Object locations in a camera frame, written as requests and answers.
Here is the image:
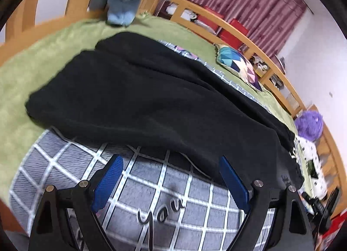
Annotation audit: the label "black pants with white stripe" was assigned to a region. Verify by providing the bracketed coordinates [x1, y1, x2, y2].
[25, 32, 303, 187]

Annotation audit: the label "white black-spotted cloth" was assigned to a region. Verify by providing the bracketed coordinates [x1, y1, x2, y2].
[294, 135, 328, 200]

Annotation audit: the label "green plush bedspread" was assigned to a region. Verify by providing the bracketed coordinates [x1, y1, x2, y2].
[0, 13, 321, 205]

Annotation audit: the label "purple plush toy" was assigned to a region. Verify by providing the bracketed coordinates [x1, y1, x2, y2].
[294, 110, 324, 142]

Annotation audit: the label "grey grid blanket with stars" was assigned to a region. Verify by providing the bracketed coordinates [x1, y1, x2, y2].
[8, 40, 277, 251]

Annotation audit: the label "colourful geometric pillow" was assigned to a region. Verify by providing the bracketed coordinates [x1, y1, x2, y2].
[215, 44, 262, 91]

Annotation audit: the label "red chair right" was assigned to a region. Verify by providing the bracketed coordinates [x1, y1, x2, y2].
[218, 18, 249, 50]

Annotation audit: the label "red chair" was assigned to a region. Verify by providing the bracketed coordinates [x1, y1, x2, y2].
[194, 5, 224, 35]
[218, 18, 249, 50]

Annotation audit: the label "red chair left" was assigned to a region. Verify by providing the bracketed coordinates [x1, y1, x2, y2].
[194, 5, 224, 35]

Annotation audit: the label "wooden bed frame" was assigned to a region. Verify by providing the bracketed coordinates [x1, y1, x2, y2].
[1, 0, 346, 239]

